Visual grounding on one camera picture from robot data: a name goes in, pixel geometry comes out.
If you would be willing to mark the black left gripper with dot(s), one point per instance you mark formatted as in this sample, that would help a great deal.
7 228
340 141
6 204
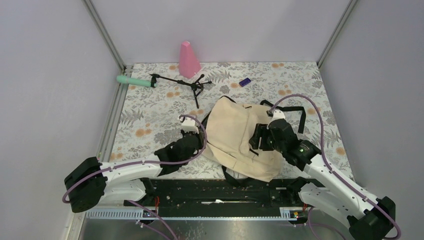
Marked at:
200 135

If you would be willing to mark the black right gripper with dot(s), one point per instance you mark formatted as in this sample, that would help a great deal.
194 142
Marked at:
261 130

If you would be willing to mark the beige canvas backpack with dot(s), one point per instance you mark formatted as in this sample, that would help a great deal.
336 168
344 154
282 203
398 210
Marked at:
236 134

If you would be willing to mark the black compass tool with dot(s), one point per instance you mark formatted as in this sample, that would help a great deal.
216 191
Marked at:
197 87

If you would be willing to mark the green tube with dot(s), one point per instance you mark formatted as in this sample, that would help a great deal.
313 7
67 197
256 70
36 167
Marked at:
135 81

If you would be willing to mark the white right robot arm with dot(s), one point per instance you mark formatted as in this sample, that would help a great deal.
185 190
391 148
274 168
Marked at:
366 216

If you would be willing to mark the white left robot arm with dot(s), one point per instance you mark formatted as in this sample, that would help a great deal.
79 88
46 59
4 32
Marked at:
93 182

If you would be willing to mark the small purple box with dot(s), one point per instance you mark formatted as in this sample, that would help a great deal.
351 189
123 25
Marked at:
245 82

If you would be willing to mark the pink cone-shaped object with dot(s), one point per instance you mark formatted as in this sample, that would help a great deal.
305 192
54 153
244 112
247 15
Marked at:
189 64

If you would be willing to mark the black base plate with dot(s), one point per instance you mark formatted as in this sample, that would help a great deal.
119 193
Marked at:
217 198

